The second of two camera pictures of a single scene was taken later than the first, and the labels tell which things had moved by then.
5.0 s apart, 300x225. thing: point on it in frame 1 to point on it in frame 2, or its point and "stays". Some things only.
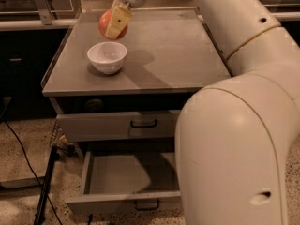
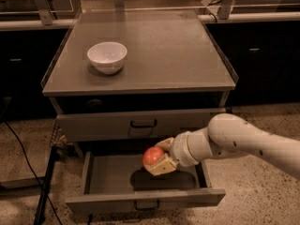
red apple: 103,24 to 152,155
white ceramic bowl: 108,56 stays
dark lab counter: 28,49 stays
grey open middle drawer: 123,181 stays
